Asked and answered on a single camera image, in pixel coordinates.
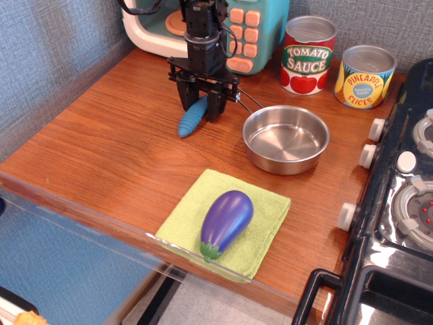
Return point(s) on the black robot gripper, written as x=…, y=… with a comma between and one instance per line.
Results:
x=204, y=69

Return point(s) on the black toy stove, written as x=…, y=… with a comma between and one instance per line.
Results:
x=387, y=261

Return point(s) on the pineapple slices can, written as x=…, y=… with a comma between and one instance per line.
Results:
x=364, y=76

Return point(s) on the blue handled metal spoon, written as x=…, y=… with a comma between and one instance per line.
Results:
x=192, y=117

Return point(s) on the toy microwave oven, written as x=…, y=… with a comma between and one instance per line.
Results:
x=258, y=28

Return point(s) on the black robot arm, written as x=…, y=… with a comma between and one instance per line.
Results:
x=204, y=19

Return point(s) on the silver metal pot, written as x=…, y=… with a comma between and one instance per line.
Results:
x=283, y=139

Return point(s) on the green folded cloth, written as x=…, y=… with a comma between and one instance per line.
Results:
x=181, y=232

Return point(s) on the purple toy eggplant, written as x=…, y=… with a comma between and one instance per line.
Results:
x=229, y=215

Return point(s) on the tomato sauce can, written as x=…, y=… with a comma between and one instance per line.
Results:
x=308, y=48

